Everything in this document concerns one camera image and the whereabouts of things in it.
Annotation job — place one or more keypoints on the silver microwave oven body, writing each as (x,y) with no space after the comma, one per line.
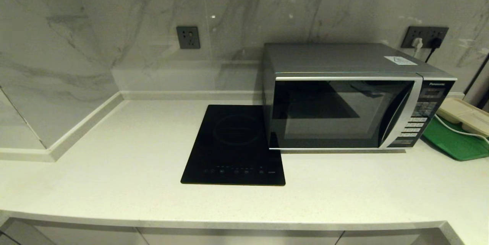
(324,57)

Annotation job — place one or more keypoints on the white cabinet corner panel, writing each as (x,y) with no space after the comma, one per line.
(15,234)

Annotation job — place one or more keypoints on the dark metal frame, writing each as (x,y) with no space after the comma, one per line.
(479,84)

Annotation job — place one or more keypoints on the white sticker label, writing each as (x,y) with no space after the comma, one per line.
(400,60)

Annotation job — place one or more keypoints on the black induction cooktop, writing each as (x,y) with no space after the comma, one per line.
(229,141)

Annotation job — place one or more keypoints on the grey wall socket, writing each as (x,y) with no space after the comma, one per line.
(439,31)
(410,32)
(188,37)

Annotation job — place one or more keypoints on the beige power strip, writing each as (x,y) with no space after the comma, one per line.
(462,113)

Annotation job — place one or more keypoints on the microwave door with glass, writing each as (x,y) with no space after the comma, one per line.
(336,115)

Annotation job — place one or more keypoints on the white power plug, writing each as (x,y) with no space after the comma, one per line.
(417,42)

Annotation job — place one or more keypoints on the green plastic tray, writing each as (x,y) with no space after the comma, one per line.
(450,143)

